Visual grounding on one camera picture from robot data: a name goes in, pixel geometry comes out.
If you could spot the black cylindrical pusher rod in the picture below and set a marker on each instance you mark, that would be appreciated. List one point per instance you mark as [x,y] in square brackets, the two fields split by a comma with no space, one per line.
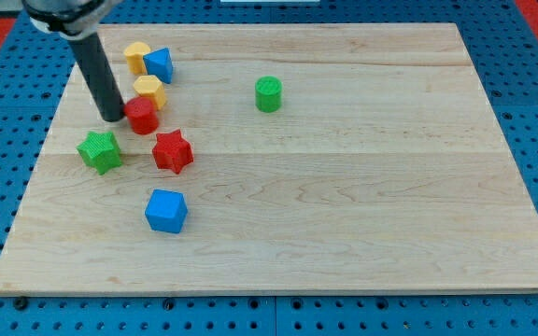
[95,68]

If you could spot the yellow heart block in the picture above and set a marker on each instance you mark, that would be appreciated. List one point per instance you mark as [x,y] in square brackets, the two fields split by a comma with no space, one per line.
[134,56]

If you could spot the blue triangle block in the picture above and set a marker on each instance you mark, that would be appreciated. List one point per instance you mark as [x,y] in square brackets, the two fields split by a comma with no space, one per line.
[159,64]

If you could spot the yellow hexagon block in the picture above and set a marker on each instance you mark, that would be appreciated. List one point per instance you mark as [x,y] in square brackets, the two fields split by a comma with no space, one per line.
[150,87]

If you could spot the red cylinder block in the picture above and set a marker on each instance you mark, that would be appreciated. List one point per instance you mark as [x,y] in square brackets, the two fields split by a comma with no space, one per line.
[141,114]

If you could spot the green star block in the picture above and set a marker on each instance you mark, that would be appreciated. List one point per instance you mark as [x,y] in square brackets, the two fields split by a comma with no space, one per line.
[100,151]

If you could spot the red star block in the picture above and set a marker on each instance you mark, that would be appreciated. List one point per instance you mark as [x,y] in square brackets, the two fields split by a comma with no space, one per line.
[172,151]

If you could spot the blue cube block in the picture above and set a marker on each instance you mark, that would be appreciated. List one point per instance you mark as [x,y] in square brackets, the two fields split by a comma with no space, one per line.
[166,211]

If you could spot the green cylinder block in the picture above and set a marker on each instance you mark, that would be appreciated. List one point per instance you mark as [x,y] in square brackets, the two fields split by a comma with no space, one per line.
[268,94]

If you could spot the wooden board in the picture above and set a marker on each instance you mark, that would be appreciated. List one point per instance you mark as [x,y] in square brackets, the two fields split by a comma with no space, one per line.
[384,172]

